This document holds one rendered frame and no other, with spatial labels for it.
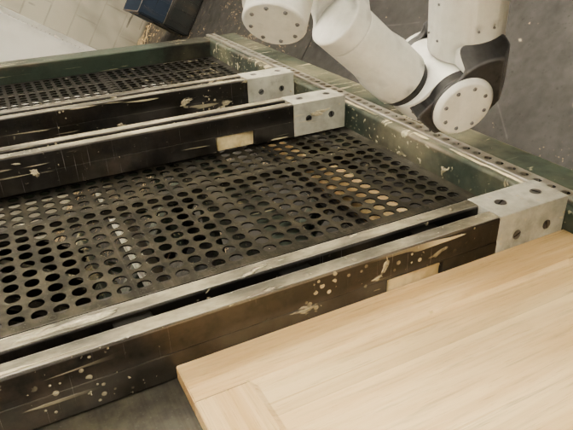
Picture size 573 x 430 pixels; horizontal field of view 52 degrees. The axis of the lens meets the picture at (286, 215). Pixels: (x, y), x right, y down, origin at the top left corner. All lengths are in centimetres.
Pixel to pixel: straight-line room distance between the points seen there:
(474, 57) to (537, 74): 148
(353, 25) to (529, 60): 163
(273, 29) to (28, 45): 363
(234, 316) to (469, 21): 41
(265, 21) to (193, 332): 32
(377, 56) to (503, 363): 35
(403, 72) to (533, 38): 160
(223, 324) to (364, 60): 33
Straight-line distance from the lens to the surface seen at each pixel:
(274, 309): 63
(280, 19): 59
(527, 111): 215
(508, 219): 80
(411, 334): 66
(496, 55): 73
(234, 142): 118
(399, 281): 72
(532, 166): 102
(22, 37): 417
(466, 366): 63
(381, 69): 69
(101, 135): 113
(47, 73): 189
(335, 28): 66
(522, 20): 235
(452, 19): 71
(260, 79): 143
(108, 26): 568
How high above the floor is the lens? 167
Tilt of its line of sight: 36 degrees down
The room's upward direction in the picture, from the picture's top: 70 degrees counter-clockwise
